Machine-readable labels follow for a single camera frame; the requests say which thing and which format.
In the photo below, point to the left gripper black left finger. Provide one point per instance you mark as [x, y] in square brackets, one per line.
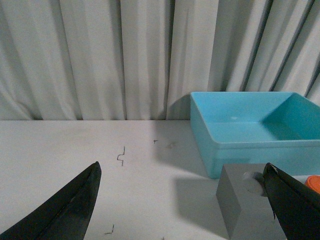
[65, 215]

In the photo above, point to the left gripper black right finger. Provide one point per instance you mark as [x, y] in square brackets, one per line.
[296, 206]

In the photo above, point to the orange cylinder part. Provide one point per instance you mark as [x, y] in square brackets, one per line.
[313, 182]

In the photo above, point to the gray block part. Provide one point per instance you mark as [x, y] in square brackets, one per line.
[244, 205]

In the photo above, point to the light blue plastic box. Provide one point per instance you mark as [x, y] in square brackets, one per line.
[281, 128]

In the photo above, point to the white pleated curtain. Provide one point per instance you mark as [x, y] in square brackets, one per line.
[141, 59]

